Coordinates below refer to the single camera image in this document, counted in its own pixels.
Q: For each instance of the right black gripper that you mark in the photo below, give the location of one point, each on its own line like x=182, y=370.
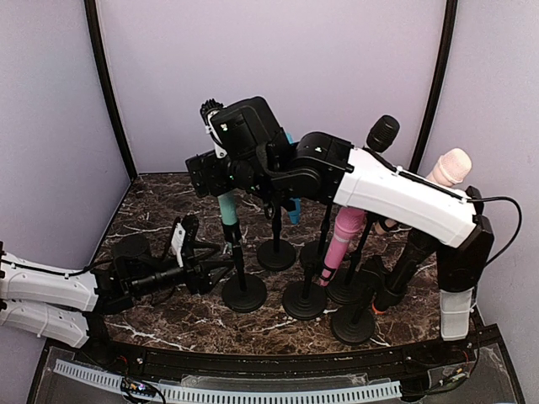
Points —
x=201, y=169

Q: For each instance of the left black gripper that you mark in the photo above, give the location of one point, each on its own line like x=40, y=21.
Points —
x=202, y=280

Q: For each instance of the mint green microphone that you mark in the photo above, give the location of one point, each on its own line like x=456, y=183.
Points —
x=228, y=210

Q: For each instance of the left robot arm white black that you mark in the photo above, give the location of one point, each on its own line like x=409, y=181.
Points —
x=68, y=305

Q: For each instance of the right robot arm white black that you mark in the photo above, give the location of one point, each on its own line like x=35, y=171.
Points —
x=252, y=153

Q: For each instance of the black mic stand blue mic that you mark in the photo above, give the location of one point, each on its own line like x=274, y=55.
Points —
x=276, y=255

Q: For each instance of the blue microphone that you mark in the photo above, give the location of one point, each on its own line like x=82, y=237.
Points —
x=295, y=214

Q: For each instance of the black mic stand cream mic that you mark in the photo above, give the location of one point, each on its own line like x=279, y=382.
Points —
x=344, y=289

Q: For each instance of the black microphone orange base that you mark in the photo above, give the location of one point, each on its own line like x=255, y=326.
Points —
x=419, y=247

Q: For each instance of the cream pink microphone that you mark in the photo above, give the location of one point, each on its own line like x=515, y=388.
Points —
x=451, y=168

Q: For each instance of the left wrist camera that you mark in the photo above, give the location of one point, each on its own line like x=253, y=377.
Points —
x=183, y=238

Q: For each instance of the black front table rail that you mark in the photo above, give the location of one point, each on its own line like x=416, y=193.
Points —
x=403, y=360

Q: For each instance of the white slotted cable duct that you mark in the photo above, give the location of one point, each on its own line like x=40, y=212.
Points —
x=200, y=390

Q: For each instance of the left black frame post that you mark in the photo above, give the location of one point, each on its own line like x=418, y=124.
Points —
x=97, y=43

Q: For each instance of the black frame post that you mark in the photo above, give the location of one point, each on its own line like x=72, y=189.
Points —
x=97, y=43
x=447, y=31

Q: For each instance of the right black frame post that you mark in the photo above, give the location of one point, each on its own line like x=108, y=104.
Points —
x=447, y=31

